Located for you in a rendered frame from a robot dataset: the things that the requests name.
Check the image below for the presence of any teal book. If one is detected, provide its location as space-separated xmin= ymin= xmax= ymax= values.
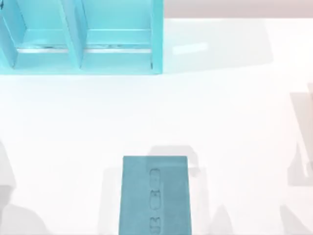
xmin=118 ymin=155 xmax=193 ymax=235

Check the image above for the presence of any light blue rack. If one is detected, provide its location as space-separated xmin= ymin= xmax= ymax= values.
xmin=0 ymin=0 xmax=164 ymax=75

